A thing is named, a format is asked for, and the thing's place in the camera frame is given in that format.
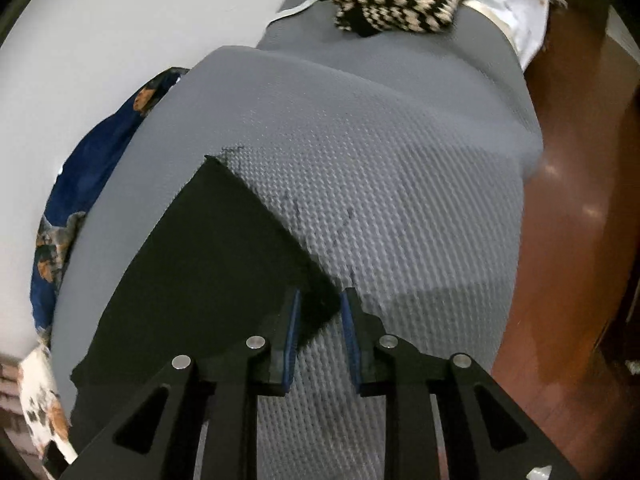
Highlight grey textured mattress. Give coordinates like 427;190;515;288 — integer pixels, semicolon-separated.
50;0;543;480

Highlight black pants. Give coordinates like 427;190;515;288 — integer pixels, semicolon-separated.
70;156;343;441

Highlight white strap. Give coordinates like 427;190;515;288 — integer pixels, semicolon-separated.
267;0;323;26

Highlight white floral pillow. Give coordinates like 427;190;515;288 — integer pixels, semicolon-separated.
17;345;78;466

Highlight white cloth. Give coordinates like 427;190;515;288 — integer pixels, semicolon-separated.
465;0;551;71

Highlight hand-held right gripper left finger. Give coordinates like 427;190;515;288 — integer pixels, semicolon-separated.
57;287;303;480

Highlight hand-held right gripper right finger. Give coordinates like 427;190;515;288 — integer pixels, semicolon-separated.
340;287;583;480

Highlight blue floral blanket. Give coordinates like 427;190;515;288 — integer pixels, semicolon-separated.
30;66;188;346

